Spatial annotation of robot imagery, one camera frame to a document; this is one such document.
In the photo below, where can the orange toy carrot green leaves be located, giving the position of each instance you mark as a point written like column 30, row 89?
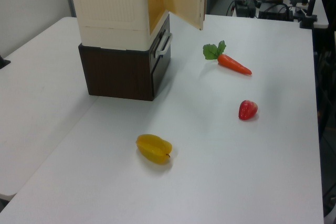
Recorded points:
column 231, row 62

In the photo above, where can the red toy strawberry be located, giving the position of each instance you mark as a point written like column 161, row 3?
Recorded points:
column 247, row 110

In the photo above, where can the dark brown wooden drawer unit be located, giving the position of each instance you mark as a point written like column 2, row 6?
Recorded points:
column 118, row 74

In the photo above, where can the black table clamp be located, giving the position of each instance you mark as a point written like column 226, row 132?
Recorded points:
column 308, row 21

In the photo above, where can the black flat equipment box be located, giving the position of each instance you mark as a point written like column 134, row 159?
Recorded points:
column 274, row 11

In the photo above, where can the black mount bracket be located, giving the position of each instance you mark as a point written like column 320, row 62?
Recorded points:
column 4, row 62

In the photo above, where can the yellow toy starfruit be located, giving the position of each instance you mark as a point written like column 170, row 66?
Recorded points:
column 153, row 149

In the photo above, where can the cream plastic cabinet box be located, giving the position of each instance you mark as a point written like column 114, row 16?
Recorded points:
column 113, row 11

